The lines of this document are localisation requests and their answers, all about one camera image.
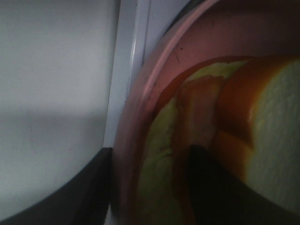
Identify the white bread sandwich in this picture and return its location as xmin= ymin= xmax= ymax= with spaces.
xmin=132 ymin=55 xmax=300 ymax=225

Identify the pink plate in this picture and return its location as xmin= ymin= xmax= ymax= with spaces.
xmin=112 ymin=0 xmax=300 ymax=225

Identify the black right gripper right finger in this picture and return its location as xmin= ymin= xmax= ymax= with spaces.
xmin=187 ymin=145 xmax=300 ymax=225

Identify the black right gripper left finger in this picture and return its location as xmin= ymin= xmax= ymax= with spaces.
xmin=1 ymin=148 xmax=113 ymax=225

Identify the white microwave oven body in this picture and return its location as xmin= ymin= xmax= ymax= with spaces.
xmin=103 ymin=0 xmax=187 ymax=147

